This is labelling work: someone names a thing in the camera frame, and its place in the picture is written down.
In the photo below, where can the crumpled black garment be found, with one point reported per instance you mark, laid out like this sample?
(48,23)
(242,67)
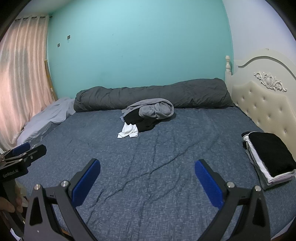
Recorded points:
(143,124)

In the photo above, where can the dark grey rolled duvet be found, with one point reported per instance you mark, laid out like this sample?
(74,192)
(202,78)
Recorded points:
(185,95)

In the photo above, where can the person's left hand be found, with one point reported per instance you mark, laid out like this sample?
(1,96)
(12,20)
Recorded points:
(7,205)

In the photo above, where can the wooden trim strip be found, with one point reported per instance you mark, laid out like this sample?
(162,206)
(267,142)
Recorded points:
(49,81)

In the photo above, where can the light grey sheet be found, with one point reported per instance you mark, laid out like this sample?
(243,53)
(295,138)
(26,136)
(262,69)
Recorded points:
(46,120)

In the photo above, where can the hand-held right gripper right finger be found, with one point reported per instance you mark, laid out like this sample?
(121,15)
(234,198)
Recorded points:
(209,185)

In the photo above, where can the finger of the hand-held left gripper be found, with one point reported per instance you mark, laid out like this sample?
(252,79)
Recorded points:
(35,154)
(21,148)

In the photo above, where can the folded grey garment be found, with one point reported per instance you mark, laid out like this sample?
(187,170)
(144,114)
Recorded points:
(263,184)

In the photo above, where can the grey fleece garment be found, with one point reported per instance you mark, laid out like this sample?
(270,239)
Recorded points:
(152,109)

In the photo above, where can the blue patterned bed cover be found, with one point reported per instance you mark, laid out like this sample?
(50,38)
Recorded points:
(150,162)

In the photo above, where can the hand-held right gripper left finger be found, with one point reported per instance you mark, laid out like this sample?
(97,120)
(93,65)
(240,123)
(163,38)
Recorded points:
(85,183)

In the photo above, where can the cream tufted headboard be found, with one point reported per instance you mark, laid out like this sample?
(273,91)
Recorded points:
(261,104)

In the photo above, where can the crumpled white garment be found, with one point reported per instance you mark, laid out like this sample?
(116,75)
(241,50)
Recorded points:
(127,132)

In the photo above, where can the pink curtain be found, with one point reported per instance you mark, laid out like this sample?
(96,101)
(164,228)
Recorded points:
(20,81)

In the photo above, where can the black white-striped folded garment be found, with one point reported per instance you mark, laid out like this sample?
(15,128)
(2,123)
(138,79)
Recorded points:
(245,135)

